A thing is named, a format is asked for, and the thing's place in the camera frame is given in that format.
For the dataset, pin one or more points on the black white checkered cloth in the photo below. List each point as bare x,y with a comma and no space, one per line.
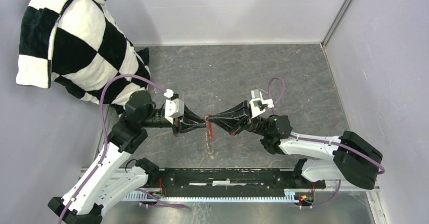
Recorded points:
77,44

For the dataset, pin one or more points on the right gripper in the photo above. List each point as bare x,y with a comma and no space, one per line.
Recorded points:
242,115

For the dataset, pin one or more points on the aluminium frame rail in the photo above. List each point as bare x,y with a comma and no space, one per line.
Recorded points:
304,197

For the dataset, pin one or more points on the white toothed cable duct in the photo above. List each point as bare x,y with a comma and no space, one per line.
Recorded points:
286,197

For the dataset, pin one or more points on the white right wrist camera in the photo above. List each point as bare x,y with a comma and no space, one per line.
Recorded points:
258,104

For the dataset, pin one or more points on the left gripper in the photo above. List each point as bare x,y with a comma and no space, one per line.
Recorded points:
187,122

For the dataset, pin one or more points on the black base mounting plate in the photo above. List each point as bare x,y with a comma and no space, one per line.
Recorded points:
228,182

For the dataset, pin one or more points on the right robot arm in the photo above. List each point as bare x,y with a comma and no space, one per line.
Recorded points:
347,157

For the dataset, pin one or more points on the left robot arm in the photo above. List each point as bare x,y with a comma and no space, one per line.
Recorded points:
91,197

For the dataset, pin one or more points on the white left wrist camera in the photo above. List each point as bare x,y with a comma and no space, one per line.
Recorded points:
174,106

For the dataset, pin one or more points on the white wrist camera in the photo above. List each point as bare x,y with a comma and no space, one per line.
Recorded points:
258,104
174,106

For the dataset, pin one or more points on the metal key organizer red handle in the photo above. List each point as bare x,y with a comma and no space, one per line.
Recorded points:
209,137

